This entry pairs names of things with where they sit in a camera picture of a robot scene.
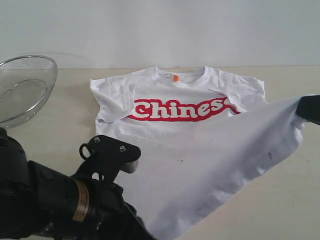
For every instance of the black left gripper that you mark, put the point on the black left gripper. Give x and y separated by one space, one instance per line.
102 214

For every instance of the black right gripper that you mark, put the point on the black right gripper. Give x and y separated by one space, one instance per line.
308 108

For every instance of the metal wire mesh basket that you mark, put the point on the metal wire mesh basket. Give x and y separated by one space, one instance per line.
26 83

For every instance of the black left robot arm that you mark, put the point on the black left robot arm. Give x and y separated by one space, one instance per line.
36 200

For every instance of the white t-shirt with red logo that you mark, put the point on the white t-shirt with red logo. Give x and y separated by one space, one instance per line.
203 135

